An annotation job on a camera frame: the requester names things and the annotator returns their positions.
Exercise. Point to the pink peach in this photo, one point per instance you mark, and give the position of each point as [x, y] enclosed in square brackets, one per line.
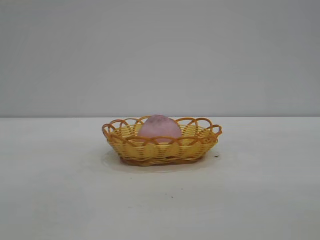
[160, 128]

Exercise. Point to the yellow woven wicker basket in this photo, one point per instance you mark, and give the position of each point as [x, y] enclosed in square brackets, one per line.
[162, 152]

